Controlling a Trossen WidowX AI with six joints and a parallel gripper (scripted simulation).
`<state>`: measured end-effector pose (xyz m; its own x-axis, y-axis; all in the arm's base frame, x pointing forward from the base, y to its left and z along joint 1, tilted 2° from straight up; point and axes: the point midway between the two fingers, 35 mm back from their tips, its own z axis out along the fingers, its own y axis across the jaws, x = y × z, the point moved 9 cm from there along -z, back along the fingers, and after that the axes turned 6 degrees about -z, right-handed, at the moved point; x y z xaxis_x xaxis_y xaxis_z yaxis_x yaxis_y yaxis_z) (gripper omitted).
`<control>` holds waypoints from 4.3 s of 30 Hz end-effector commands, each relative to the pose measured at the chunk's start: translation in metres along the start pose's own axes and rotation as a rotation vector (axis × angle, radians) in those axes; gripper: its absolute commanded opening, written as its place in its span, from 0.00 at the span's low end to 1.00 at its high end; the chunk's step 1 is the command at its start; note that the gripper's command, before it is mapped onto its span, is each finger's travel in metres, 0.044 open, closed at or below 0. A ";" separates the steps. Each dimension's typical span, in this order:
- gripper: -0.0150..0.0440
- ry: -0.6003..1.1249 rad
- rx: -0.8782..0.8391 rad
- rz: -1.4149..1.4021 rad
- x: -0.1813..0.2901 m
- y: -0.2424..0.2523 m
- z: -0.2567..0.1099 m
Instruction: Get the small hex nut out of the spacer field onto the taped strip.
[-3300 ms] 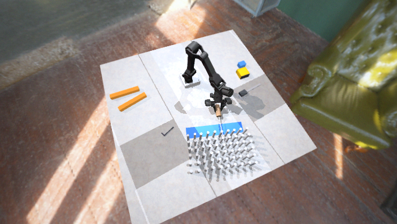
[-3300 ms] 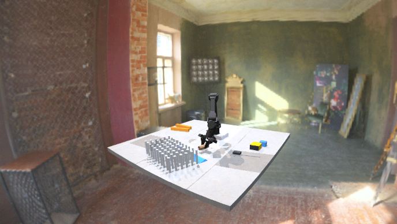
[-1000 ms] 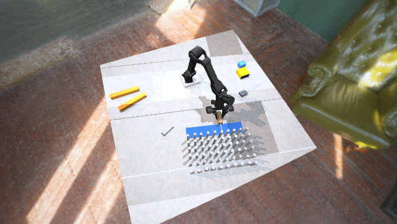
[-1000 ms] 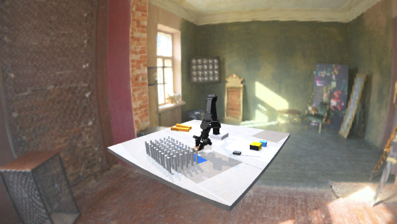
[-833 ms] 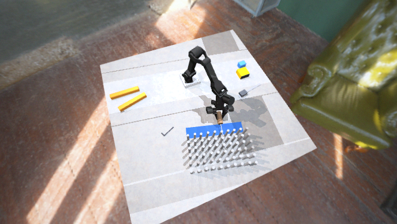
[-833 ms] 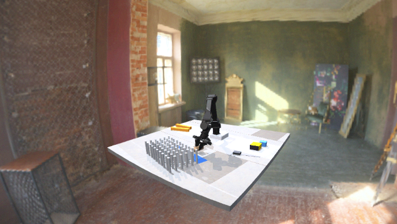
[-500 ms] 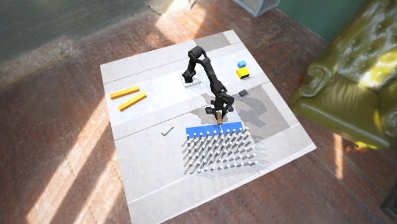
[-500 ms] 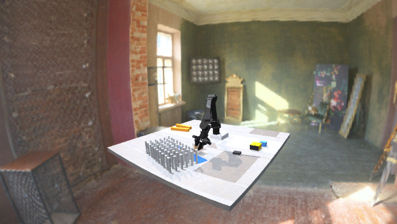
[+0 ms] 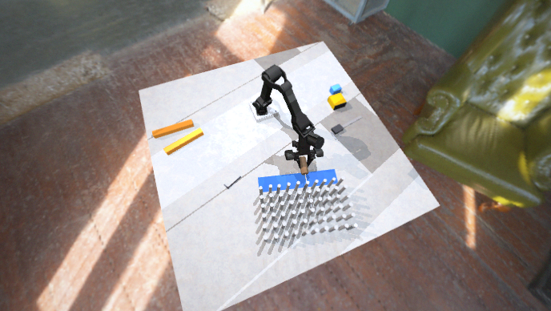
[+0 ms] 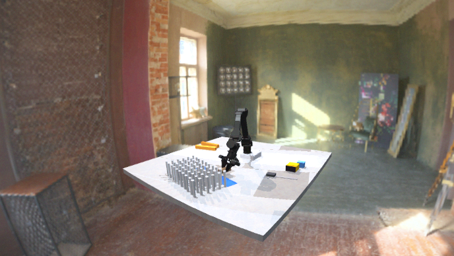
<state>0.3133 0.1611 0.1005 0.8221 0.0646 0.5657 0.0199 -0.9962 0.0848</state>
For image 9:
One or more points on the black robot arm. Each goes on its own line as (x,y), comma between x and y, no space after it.
(299,120)

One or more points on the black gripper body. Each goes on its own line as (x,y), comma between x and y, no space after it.
(303,149)

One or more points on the blue taped strip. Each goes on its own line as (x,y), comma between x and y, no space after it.
(293,178)

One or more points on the yellow block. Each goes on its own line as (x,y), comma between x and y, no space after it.
(336,101)

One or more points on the small blue block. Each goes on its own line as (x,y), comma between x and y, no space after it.
(335,89)

